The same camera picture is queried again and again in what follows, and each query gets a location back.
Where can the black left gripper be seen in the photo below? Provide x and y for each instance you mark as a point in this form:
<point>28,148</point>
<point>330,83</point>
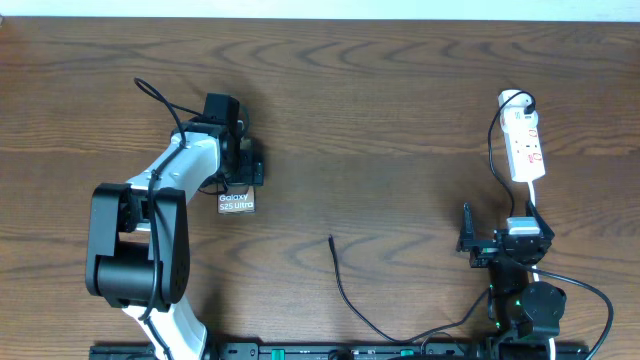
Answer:
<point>253,171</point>

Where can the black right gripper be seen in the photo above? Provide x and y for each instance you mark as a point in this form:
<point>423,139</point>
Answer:
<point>484,252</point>

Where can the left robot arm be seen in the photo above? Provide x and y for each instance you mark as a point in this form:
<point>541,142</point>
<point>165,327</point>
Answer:
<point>138,254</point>

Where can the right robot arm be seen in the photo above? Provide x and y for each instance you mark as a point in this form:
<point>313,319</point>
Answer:
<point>527,313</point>

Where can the white power strip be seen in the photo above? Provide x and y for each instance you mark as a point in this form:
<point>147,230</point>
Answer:
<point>518,121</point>

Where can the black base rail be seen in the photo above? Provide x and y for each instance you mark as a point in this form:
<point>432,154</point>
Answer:
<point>432,350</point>

